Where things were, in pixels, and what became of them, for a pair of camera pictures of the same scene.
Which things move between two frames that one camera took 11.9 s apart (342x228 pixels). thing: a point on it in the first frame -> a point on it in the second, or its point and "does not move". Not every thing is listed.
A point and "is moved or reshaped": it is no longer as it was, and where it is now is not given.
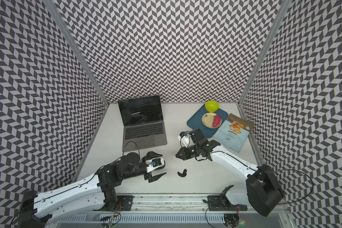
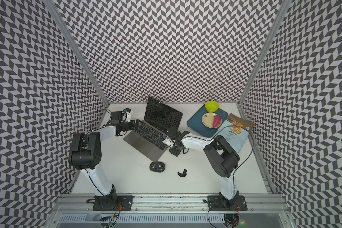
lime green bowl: [212, 106] does not move
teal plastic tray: [195, 122] does not move
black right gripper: [185, 156] -> [175, 153]
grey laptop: [144, 127] is moved or reshaped
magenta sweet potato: [216, 120] does not move
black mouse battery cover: [184, 173] does not move
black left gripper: [149, 175] -> [133, 127]
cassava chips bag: [234, 131] does not move
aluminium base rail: [176, 212] does not move
